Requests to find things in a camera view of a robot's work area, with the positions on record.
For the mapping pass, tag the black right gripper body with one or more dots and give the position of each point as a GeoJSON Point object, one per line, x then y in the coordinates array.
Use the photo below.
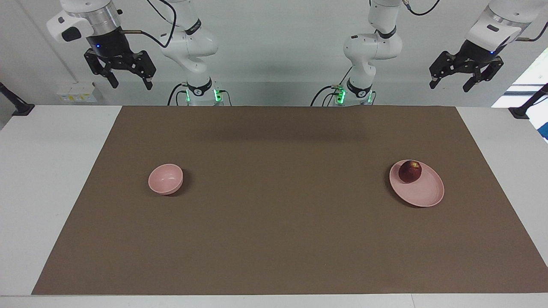
{"type": "Point", "coordinates": [111, 53]}

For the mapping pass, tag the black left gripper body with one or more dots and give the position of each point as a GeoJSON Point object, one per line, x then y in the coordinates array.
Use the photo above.
{"type": "Point", "coordinates": [466, 60]}

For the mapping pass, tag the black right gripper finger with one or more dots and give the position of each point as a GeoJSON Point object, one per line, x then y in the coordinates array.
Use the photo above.
{"type": "Point", "coordinates": [112, 79]}
{"type": "Point", "coordinates": [147, 81]}

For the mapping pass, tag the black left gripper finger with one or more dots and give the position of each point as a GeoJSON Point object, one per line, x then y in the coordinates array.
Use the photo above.
{"type": "Point", "coordinates": [470, 84]}
{"type": "Point", "coordinates": [434, 81]}

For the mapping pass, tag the dark red apple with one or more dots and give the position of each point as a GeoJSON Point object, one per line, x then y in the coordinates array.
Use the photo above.
{"type": "Point", "coordinates": [410, 171]}

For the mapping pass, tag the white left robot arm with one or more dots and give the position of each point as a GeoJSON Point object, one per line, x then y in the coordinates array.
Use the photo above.
{"type": "Point", "coordinates": [372, 47]}

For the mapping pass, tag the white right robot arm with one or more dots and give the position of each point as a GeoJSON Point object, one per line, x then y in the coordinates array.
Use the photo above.
{"type": "Point", "coordinates": [188, 42]}

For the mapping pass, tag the pink bowl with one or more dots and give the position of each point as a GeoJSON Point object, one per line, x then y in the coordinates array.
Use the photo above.
{"type": "Point", "coordinates": [165, 179]}

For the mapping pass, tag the pink plate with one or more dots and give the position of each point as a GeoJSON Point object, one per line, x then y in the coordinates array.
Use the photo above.
{"type": "Point", "coordinates": [421, 192]}

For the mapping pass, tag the black clamp stand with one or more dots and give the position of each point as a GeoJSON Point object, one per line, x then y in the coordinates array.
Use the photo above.
{"type": "Point", "coordinates": [520, 112]}
{"type": "Point", "coordinates": [21, 109]}

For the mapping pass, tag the brown table mat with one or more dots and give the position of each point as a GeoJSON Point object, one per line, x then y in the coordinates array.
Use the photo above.
{"type": "Point", "coordinates": [274, 239]}

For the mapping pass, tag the white wall socket box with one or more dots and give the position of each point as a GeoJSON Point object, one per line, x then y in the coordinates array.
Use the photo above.
{"type": "Point", "coordinates": [77, 93]}

